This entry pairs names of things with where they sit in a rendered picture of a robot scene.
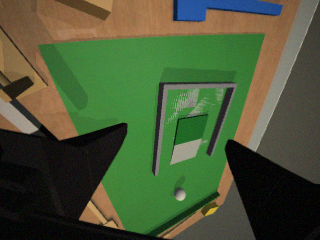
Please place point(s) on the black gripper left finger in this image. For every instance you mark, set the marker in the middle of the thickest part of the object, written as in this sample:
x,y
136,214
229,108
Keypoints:
x,y
72,168

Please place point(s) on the green putting mat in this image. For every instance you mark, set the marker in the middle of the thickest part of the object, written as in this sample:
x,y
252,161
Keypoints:
x,y
106,82

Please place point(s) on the white golf ball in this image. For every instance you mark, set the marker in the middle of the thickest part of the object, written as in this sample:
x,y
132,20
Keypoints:
x,y
179,193

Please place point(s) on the yellow rectangular block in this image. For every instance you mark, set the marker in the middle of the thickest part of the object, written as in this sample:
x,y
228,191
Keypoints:
x,y
209,209

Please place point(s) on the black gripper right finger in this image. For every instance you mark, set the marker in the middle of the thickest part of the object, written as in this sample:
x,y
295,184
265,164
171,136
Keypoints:
x,y
280,205

